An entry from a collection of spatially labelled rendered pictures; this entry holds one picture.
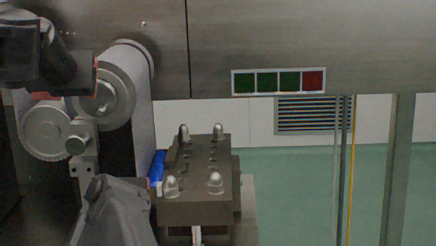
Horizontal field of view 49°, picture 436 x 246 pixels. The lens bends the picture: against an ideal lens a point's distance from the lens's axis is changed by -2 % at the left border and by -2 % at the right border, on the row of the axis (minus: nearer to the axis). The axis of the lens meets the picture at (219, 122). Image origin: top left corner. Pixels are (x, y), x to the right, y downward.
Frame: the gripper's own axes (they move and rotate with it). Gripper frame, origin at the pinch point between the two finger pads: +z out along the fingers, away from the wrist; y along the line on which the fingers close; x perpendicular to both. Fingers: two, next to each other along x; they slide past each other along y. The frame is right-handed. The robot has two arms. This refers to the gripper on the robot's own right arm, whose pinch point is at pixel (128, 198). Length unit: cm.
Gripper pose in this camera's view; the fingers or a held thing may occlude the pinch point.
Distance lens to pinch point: 97.4
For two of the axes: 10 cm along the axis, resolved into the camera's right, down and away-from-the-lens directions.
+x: -0.4, -9.8, 2.1
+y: 10.0, -0.5, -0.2
